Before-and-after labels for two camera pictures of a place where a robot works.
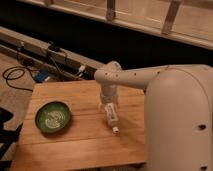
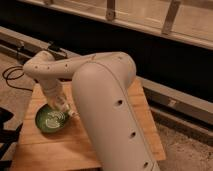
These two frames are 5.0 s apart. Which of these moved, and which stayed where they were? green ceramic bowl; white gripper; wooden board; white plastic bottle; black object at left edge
Moved: white plastic bottle; white gripper
Stayed: green ceramic bowl; black object at left edge; wooden board
